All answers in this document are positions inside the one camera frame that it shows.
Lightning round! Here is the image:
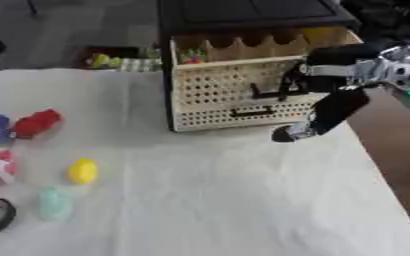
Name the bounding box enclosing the red soft toy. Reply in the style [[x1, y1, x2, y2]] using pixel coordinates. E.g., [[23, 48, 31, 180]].
[[7, 108, 65, 140]]

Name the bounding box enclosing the colourful toy in drawer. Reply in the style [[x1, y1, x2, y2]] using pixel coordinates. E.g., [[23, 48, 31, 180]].
[[178, 47, 209, 65]]

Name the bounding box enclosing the black lower drawer handle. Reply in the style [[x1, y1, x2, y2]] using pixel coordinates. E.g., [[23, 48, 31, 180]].
[[229, 105, 277, 118]]

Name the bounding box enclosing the mint green toy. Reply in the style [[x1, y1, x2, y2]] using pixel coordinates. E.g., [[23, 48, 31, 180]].
[[37, 186, 74, 222]]

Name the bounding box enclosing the pale lower drawer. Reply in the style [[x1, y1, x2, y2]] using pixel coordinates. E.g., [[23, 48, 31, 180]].
[[171, 99, 333, 132]]

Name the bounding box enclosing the black drawer handle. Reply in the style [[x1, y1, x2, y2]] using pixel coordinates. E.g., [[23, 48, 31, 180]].
[[229, 105, 277, 118], [248, 61, 310, 102]]

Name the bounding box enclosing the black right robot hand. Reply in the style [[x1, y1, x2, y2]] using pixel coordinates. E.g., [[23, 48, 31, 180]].
[[269, 43, 394, 144]]

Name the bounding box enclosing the pale compartment drawer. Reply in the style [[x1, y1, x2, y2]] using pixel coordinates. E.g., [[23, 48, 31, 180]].
[[168, 26, 365, 114]]

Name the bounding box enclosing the yellow toy egg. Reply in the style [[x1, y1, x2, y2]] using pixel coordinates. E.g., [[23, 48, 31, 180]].
[[66, 157, 100, 185]]

